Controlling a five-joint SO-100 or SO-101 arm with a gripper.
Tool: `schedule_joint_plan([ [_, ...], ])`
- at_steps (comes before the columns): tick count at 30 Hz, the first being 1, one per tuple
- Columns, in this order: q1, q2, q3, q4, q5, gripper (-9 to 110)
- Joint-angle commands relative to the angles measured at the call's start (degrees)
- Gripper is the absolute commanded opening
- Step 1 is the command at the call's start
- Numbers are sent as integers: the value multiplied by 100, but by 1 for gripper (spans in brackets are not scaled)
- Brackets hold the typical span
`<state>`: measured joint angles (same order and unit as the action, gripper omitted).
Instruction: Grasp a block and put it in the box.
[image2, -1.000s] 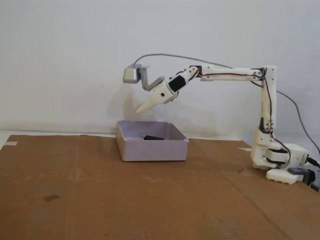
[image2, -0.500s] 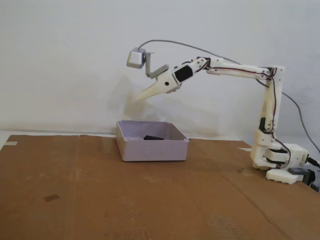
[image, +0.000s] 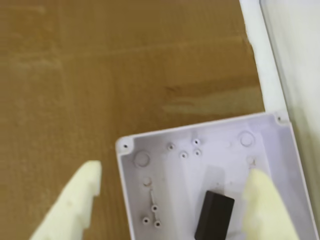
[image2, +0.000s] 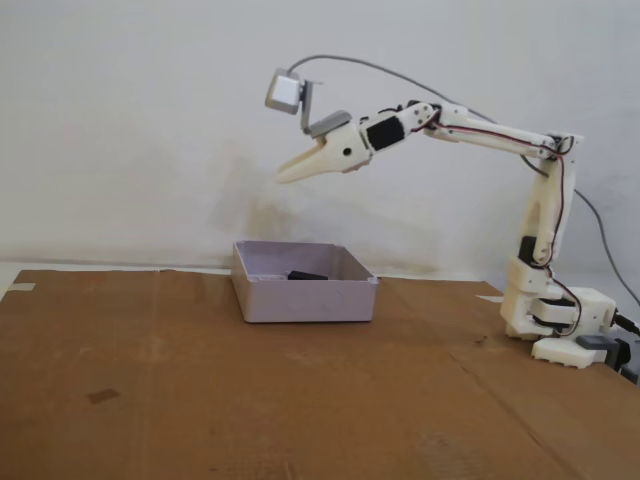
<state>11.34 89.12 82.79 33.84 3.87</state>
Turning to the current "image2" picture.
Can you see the black block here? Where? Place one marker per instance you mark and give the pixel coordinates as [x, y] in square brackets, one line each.
[305, 275]

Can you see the grey webcam mount clip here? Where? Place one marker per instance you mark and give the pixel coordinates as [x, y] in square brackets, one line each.
[330, 122]

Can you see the brown cardboard sheet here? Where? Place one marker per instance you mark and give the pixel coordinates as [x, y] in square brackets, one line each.
[200, 375]

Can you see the silver webcam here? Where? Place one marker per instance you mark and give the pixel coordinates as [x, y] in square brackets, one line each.
[282, 92]

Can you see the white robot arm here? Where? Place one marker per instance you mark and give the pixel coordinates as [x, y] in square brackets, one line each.
[595, 310]

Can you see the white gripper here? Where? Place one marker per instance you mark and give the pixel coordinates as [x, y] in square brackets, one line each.
[338, 151]

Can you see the pale grey plastic box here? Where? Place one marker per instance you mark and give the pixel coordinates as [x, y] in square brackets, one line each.
[305, 302]

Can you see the grey table clamp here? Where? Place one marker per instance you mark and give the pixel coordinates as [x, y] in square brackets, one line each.
[595, 344]

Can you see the white tape strip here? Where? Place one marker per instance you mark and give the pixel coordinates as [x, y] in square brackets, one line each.
[22, 287]

